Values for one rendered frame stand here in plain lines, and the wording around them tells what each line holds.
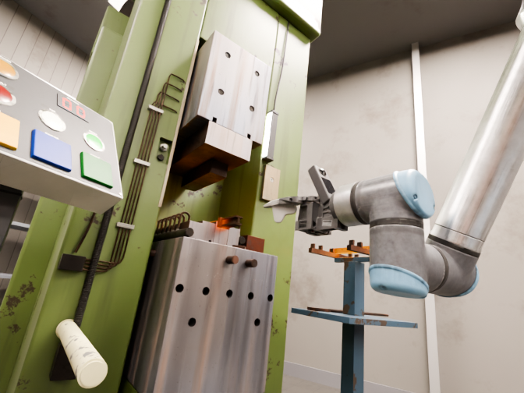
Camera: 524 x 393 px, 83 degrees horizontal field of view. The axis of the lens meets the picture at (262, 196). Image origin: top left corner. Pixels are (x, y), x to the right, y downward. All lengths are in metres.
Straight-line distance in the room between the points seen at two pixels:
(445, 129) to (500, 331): 1.92
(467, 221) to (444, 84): 3.40
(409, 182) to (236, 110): 0.84
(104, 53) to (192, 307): 1.34
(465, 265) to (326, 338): 2.81
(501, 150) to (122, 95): 1.10
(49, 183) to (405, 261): 0.69
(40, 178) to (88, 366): 0.37
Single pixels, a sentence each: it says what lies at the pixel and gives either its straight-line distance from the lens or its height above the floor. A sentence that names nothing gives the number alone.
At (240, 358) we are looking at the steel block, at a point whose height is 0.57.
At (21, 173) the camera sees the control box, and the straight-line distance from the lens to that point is 0.72.
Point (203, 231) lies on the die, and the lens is 1.03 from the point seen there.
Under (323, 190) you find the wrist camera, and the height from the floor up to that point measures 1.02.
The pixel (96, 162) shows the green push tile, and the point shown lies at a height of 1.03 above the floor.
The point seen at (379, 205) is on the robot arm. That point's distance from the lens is 0.56.
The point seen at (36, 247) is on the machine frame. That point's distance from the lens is 1.50.
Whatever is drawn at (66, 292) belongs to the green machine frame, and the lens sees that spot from 1.06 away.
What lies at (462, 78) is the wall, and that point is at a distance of 4.01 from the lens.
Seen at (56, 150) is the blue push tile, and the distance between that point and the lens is 0.75.
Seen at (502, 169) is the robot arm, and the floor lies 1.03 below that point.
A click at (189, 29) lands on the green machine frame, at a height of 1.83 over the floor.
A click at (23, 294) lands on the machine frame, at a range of 1.50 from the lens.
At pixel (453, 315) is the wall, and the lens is 3.20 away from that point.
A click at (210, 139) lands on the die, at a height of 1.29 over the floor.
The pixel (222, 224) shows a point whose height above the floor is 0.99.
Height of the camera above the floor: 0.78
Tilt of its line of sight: 18 degrees up
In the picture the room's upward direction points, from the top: 7 degrees clockwise
